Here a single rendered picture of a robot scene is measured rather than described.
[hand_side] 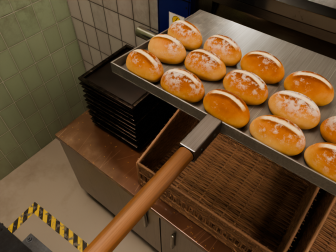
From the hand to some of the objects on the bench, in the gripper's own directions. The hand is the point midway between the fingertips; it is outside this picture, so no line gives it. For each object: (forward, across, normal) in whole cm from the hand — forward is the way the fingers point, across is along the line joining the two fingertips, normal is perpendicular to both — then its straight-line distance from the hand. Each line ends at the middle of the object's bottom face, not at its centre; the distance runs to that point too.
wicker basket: (-1, +62, -129) cm, 143 cm away
